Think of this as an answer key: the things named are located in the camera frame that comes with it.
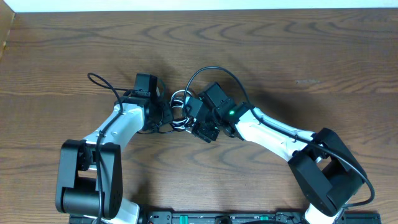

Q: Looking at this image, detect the white usb cable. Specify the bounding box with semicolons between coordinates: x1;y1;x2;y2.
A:
169;90;195;128

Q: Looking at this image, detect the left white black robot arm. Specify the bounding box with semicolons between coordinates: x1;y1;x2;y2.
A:
55;96;174;223

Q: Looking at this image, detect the long black usb cable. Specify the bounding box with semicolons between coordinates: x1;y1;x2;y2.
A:
170;93;197;132

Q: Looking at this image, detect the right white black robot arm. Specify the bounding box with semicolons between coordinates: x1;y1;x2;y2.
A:
183;96;371;223

